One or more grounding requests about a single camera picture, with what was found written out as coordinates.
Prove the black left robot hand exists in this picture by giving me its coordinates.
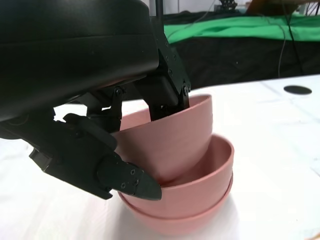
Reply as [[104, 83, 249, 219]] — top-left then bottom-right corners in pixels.
[[0, 0, 192, 202]]

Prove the pink bowl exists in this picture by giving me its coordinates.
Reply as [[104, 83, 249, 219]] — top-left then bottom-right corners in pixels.
[[111, 94, 214, 183], [117, 134, 235, 221], [123, 172, 234, 237]]

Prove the black pole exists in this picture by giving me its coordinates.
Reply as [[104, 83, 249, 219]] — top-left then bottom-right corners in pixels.
[[154, 0, 165, 18]]

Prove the black backdrop cloth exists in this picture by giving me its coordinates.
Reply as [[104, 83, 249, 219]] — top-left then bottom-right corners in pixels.
[[119, 11, 320, 102]]

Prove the green cloth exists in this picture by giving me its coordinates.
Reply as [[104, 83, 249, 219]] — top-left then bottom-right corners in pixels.
[[163, 13, 320, 46]]

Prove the black round table hole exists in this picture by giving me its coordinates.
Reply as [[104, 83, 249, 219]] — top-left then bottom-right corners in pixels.
[[283, 85, 313, 96]]

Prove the thin black cable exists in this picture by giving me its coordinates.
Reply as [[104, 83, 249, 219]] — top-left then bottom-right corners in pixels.
[[276, 0, 295, 79]]

